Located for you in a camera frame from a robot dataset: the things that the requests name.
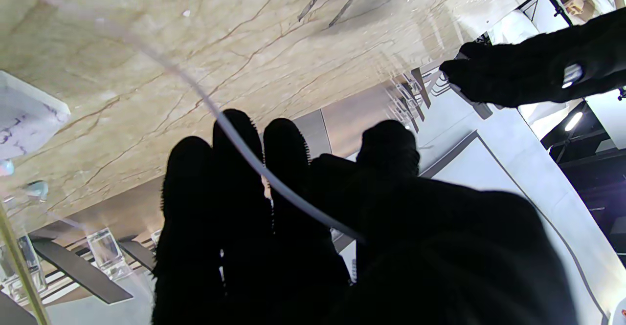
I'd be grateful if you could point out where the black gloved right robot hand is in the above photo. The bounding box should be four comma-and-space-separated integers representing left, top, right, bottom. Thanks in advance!
152, 109, 581, 325

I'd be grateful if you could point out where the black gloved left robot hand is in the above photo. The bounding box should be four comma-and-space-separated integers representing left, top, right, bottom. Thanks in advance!
439, 7, 626, 109

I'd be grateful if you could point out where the white wired earphone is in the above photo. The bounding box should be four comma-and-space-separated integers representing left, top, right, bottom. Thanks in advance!
0, 0, 366, 243

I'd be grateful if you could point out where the gold rack with marble base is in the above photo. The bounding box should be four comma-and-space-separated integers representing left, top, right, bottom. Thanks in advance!
0, 71, 72, 325

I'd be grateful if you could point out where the dark upright desk panel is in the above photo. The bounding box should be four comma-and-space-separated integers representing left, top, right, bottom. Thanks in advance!
117, 239, 157, 272
29, 239, 134, 306
447, 83, 493, 120
411, 66, 433, 109
0, 291, 38, 325

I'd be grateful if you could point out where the clear acrylic name plate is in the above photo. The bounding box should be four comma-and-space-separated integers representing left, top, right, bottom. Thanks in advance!
0, 236, 47, 302
86, 227, 132, 281

